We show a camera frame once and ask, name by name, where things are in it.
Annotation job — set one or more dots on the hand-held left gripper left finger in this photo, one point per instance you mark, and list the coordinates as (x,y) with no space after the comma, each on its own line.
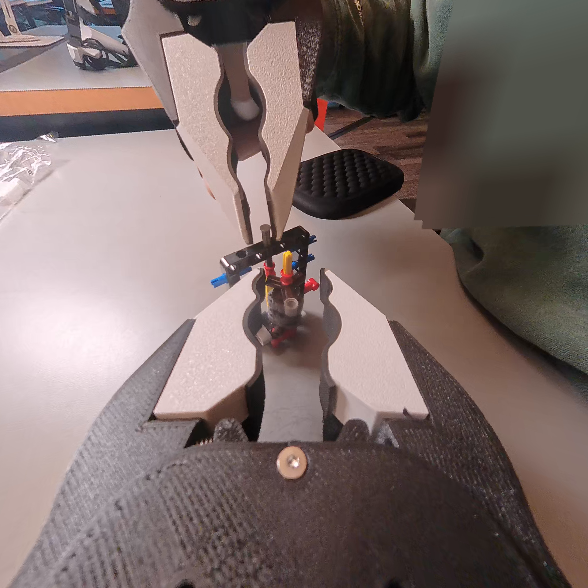
(206,367)

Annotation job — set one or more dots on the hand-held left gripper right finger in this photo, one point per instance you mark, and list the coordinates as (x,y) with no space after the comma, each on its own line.
(372,367)

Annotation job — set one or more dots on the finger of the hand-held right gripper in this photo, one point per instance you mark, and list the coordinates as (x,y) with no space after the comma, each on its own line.
(282,92)
(193,92)

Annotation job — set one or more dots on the black frame lego assembly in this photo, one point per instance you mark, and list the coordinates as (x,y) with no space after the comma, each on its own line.
(248,251)

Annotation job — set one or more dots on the dark grey lego axle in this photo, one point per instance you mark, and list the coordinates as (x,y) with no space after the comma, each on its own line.
(265,239)

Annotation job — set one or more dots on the person's right forearm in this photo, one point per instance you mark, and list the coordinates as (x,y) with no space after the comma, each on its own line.
(367,55)

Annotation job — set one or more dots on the black dimpled wrist rest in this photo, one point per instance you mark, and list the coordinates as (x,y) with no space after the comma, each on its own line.
(349,183)

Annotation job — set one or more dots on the grey table with orange edge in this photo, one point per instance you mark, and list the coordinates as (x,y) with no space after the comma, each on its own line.
(46,73)

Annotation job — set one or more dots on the white book stand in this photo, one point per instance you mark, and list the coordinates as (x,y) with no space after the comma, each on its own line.
(27,39)

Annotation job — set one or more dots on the clear plastic bag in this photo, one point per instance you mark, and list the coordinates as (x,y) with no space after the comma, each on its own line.
(23,160)

